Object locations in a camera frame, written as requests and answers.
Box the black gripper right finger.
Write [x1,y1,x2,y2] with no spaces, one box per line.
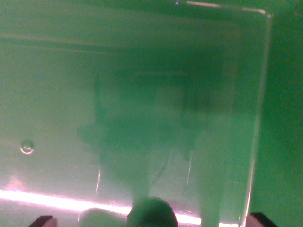
[246,212,278,227]

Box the green plastic bin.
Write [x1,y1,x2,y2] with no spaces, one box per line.
[0,0,303,227]

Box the red toy strawberry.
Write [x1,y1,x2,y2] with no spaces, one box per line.
[126,196,178,227]

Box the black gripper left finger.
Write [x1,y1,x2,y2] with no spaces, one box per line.
[28,215,58,227]

